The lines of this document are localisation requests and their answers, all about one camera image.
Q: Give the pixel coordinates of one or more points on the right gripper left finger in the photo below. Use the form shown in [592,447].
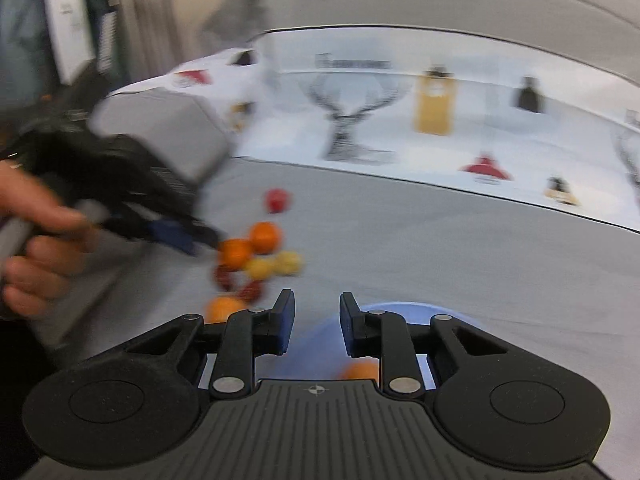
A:
[140,399]

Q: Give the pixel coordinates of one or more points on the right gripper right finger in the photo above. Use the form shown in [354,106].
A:
[495,401]

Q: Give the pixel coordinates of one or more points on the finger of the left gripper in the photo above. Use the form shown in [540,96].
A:
[192,231]
[161,232]

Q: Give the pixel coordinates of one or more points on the dark red jujube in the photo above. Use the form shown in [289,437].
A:
[251,292]
[223,278]

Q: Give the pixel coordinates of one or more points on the round orange mandarin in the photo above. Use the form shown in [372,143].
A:
[265,237]

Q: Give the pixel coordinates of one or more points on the plastic-wrapped orange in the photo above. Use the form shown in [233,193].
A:
[365,368]
[222,307]

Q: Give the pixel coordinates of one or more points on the small red fruit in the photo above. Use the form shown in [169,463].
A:
[277,200]

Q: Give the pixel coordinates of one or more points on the yellow-green small fruit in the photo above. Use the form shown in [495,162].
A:
[288,263]

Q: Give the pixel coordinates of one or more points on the person's left hand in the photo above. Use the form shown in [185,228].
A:
[34,280]

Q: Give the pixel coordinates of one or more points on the grey ribbed curtain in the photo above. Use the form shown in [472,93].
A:
[158,35]

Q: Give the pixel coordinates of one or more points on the blue round plate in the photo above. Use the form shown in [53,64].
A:
[319,353]

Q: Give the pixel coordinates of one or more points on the grey printed sofa cover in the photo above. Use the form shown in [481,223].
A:
[475,155]

